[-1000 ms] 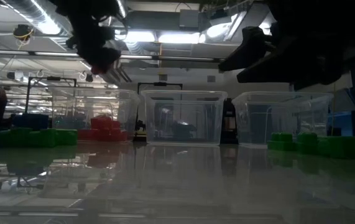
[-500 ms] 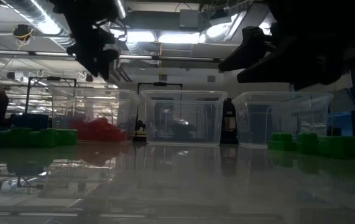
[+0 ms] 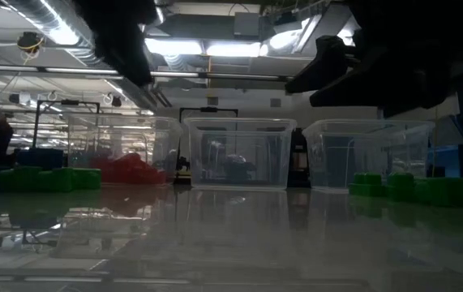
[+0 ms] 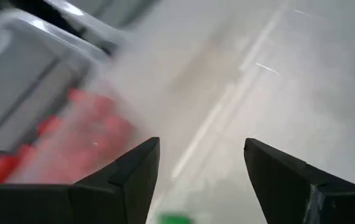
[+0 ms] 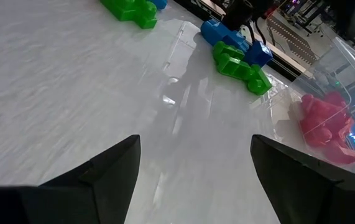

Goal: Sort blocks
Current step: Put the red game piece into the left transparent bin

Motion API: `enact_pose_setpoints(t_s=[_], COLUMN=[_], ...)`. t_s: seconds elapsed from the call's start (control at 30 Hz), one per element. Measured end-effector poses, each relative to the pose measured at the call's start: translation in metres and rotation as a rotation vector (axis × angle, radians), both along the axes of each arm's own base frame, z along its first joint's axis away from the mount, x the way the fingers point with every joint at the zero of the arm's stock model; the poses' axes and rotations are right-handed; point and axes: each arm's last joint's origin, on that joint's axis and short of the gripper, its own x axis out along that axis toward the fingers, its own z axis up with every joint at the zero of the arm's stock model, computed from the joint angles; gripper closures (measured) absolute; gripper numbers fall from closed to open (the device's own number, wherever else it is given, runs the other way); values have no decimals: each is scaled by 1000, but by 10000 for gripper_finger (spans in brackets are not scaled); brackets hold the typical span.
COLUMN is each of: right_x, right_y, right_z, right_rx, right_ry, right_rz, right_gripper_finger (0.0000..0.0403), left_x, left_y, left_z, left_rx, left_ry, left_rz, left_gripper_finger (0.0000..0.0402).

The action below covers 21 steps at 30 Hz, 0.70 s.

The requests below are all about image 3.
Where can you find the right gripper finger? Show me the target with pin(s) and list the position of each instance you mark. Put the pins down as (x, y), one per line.
(328, 61)
(369, 87)

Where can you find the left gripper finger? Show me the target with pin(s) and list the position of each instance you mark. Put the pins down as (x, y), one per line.
(115, 61)
(140, 69)

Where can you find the large red toy block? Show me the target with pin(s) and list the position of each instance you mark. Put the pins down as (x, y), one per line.
(130, 164)

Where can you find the ceiling light panel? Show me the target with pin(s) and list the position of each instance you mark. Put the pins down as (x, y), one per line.
(288, 40)
(233, 49)
(174, 48)

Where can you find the clear plastic bin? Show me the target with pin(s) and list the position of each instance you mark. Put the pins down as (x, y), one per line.
(369, 134)
(93, 134)
(239, 130)

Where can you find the grey ceiling box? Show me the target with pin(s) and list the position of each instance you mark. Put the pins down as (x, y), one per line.
(247, 24)

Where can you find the black yellow device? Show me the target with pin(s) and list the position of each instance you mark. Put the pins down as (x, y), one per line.
(183, 166)

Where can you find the silver ventilation duct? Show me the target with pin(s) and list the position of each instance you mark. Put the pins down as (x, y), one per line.
(58, 34)

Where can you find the distant black rig frame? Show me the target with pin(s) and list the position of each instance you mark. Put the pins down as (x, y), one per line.
(69, 102)
(208, 109)

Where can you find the wall vent grille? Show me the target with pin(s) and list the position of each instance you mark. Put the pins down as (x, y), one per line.
(275, 102)

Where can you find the black overhead frame bar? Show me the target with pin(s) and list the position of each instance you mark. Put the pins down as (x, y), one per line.
(235, 76)

